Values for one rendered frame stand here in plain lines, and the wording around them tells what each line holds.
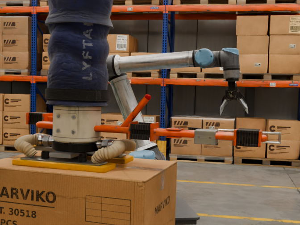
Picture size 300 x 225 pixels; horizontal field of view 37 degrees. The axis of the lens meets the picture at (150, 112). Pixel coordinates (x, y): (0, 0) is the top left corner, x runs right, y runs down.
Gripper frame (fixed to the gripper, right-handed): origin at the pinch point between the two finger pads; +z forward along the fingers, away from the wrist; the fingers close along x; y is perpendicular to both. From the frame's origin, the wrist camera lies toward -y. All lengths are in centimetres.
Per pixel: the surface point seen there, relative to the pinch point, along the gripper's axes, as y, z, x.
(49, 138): 108, 2, -56
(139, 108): 108, -7, -21
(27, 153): 118, 6, -59
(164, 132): 110, 1, -12
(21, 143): 118, 3, -61
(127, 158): 99, 11, -29
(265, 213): -276, 124, 3
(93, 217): 126, 26, -32
